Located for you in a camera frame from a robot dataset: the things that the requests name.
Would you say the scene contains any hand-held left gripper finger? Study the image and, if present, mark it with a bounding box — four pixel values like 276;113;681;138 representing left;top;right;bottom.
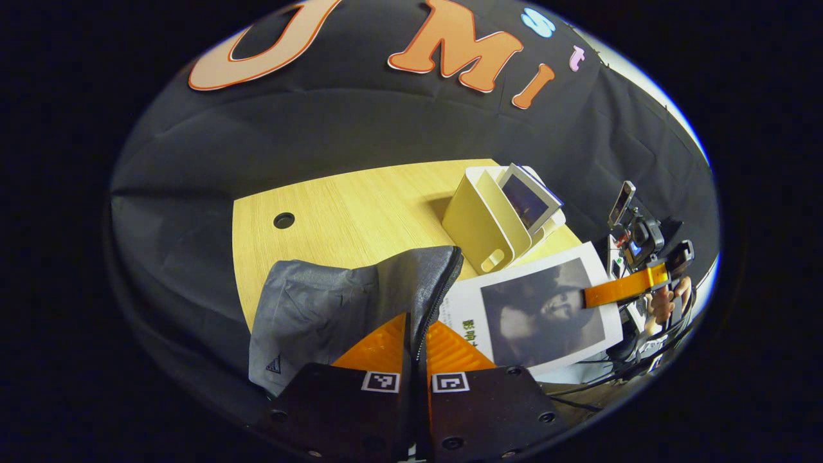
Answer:
257;312;413;461
413;320;571;461

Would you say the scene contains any portrait cover book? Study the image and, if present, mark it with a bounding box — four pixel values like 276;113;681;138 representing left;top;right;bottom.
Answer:
440;241;624;376

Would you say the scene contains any blue book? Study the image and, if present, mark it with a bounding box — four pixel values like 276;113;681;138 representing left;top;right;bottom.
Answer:
498;163;565;235

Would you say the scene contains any grey schoolbag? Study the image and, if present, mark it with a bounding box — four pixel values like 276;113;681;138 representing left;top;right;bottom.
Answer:
248;246;465;396

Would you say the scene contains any white bookshelf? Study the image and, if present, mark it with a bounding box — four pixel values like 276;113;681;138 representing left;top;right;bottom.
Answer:
441;164;566;276

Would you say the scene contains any black cable bundle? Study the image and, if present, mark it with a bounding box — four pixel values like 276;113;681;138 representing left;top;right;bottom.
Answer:
540;309;703;412

